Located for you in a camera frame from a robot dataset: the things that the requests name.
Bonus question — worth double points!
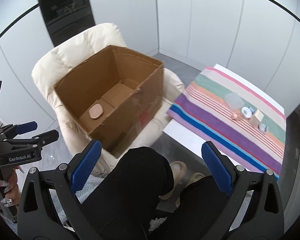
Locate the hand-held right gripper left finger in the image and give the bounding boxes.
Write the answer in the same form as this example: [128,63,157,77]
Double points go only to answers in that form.
[17,140,108,240]

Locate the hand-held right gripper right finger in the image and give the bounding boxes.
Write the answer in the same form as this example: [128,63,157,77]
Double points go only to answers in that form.
[199,141,286,240]

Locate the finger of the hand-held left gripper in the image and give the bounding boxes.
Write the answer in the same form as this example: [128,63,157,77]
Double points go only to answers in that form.
[31,129,60,148]
[0,121,38,140]

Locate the white round compact green logo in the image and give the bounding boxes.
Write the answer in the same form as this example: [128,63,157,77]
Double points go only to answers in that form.
[240,106,253,119]

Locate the brown cardboard box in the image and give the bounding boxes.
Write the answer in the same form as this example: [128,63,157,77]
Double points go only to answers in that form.
[53,44,165,159]

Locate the person's left hand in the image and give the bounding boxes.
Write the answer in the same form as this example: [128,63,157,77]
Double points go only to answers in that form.
[0,169,22,208]

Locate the beige slipper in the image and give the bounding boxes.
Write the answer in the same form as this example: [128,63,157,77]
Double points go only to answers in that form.
[159,161,188,200]
[175,172,205,208]

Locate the white table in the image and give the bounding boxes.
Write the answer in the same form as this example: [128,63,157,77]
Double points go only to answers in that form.
[162,64,287,180]

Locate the striped colourful cloth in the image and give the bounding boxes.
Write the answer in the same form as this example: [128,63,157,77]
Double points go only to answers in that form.
[166,67,287,182]

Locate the person's black trousers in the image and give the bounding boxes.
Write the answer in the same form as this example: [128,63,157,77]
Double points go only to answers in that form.
[82,146,240,240]

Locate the beige cube box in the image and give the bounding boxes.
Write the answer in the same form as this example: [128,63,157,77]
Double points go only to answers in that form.
[249,109,264,127]

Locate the clear plastic lid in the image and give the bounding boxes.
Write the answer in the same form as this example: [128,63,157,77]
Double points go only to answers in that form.
[224,92,243,112]

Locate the white crumpled tissue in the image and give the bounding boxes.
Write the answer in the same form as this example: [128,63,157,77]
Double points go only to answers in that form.
[149,217,167,232]

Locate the cream padded armchair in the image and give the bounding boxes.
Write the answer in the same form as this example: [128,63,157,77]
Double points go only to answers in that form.
[31,23,185,178]

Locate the dark glass wall oven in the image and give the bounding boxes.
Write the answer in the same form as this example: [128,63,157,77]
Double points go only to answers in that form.
[35,0,95,48]

